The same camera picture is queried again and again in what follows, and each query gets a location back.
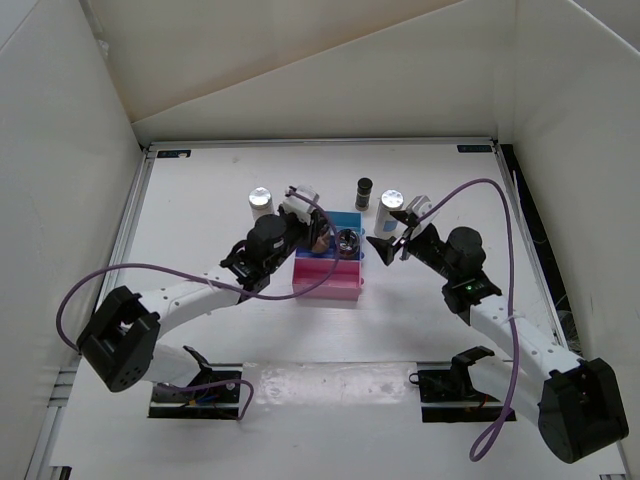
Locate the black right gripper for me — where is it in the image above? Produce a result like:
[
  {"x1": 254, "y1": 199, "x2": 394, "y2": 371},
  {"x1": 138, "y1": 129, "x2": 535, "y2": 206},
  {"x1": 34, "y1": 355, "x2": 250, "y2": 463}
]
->
[{"x1": 366, "y1": 211, "x2": 457, "y2": 282}]

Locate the silver-lid salt bottle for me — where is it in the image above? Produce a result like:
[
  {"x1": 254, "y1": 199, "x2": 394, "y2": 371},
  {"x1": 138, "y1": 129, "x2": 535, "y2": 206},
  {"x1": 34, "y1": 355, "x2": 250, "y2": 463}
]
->
[
  {"x1": 248, "y1": 187, "x2": 274, "y2": 221},
  {"x1": 374, "y1": 189, "x2": 404, "y2": 239}
]

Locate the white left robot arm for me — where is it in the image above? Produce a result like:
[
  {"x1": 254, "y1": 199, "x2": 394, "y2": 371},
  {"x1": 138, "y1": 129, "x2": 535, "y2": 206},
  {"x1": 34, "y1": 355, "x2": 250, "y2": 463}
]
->
[{"x1": 76, "y1": 209, "x2": 334, "y2": 400}]

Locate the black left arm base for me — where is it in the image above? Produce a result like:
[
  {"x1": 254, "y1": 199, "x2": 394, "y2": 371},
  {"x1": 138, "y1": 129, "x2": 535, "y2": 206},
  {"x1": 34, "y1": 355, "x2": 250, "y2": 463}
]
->
[{"x1": 148, "y1": 346, "x2": 242, "y2": 420}]

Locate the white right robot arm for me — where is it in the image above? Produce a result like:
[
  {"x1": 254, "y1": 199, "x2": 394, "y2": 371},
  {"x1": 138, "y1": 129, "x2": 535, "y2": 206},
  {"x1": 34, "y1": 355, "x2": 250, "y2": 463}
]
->
[{"x1": 367, "y1": 212, "x2": 629, "y2": 464}]

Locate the light blue tray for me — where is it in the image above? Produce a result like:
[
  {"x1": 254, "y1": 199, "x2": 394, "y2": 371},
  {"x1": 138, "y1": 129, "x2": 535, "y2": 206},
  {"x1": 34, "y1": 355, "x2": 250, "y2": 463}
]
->
[{"x1": 327, "y1": 210, "x2": 364, "y2": 235}]

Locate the dark blue tray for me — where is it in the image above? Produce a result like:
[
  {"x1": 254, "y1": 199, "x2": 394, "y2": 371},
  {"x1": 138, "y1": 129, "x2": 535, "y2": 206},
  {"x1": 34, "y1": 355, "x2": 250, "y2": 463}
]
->
[{"x1": 296, "y1": 229, "x2": 361, "y2": 260}]

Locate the small black-cap spice bottle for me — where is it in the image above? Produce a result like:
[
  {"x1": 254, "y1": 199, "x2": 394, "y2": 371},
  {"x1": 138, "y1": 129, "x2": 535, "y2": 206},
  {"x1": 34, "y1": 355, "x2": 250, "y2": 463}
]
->
[{"x1": 355, "y1": 177, "x2": 373, "y2": 211}]

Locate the pink tray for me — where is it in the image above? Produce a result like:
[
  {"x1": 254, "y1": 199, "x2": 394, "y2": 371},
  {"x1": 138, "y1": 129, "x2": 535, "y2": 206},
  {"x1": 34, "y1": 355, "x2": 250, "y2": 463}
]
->
[{"x1": 292, "y1": 257, "x2": 364, "y2": 301}]

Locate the dark table label right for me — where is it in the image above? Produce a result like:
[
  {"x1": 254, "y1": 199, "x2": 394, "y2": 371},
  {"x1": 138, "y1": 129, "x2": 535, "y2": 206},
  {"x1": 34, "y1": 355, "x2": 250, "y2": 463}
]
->
[{"x1": 457, "y1": 144, "x2": 493, "y2": 154}]

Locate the dark table label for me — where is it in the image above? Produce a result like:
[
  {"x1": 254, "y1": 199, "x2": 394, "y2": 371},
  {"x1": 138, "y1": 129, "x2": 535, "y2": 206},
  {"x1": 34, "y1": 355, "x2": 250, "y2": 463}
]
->
[
  {"x1": 457, "y1": 144, "x2": 493, "y2": 154},
  {"x1": 156, "y1": 149, "x2": 191, "y2": 159}
]

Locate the dark table label left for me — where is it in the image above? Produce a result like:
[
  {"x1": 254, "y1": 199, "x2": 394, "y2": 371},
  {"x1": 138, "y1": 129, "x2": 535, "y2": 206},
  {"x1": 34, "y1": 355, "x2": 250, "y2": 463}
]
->
[{"x1": 156, "y1": 149, "x2": 191, "y2": 159}]

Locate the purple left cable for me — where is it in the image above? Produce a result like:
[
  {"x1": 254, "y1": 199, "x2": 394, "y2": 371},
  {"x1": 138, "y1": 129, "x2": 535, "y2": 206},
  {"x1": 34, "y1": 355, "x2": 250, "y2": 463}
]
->
[{"x1": 54, "y1": 187, "x2": 346, "y2": 422}]

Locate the purple cable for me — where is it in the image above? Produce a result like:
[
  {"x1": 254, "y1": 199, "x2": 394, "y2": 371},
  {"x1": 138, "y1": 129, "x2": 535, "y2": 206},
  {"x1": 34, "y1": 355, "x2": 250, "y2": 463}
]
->
[
  {"x1": 54, "y1": 187, "x2": 346, "y2": 422},
  {"x1": 417, "y1": 178, "x2": 521, "y2": 462}
]

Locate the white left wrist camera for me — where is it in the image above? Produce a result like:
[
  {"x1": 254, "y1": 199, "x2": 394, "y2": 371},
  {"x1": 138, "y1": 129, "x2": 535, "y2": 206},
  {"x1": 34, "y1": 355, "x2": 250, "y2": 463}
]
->
[{"x1": 281, "y1": 185, "x2": 320, "y2": 225}]

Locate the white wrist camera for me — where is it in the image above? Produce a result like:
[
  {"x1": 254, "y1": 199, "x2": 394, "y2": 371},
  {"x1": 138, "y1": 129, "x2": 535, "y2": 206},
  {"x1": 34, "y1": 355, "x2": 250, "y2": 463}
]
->
[
  {"x1": 405, "y1": 195, "x2": 432, "y2": 235},
  {"x1": 281, "y1": 185, "x2": 320, "y2": 225}
]

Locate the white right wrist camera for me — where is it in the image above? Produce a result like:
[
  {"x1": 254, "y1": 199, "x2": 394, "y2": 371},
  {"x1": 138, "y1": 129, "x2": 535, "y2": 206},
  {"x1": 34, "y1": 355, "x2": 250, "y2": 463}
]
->
[{"x1": 405, "y1": 195, "x2": 432, "y2": 235}]

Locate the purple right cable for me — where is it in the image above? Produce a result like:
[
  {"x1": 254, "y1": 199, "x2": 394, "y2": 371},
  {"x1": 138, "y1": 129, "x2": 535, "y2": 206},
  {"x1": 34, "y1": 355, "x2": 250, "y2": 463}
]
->
[{"x1": 417, "y1": 178, "x2": 521, "y2": 462}]

